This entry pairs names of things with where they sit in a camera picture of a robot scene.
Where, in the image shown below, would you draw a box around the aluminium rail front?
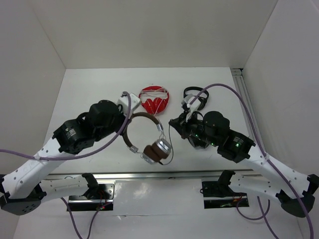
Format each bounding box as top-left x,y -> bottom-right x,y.
46,170 -> 260,181

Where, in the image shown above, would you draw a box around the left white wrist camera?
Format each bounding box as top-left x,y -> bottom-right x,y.
117,92 -> 141,117

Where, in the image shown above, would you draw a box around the aluminium rail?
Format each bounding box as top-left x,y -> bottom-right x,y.
230,68 -> 260,140
46,170 -> 260,181

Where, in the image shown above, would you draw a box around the red headphones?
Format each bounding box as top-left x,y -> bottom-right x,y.
139,86 -> 169,115

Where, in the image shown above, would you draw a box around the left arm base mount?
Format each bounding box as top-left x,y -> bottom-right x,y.
67,181 -> 115,212

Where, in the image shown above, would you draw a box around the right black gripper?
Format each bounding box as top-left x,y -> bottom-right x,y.
168,108 -> 218,146

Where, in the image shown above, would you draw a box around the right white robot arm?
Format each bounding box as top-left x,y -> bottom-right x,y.
169,111 -> 319,218

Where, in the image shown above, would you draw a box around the black headphones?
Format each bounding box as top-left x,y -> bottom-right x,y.
183,86 -> 209,111
188,135 -> 216,149

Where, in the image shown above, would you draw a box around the far black headphones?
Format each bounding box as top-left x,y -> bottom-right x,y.
183,86 -> 209,111

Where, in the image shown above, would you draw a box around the aluminium rail right side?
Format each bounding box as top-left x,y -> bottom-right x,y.
230,68 -> 260,140

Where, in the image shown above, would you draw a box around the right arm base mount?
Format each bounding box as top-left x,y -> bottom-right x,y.
199,181 -> 249,209

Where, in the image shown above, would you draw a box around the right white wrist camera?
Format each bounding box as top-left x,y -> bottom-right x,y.
182,94 -> 201,122

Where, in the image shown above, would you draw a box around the near black headphones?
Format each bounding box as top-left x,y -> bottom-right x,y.
188,135 -> 216,149

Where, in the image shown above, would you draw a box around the thin black headphone cable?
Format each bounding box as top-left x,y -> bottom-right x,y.
159,119 -> 175,166

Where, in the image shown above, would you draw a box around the white cable on red headphones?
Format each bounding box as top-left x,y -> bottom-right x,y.
139,87 -> 168,118

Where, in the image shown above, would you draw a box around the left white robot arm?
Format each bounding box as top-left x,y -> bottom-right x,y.
0,97 -> 132,216

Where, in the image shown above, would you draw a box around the brown silver headphones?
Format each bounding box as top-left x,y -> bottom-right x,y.
122,112 -> 172,165

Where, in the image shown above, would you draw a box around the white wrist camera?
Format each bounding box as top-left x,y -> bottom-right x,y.
182,94 -> 201,122
117,92 -> 141,117

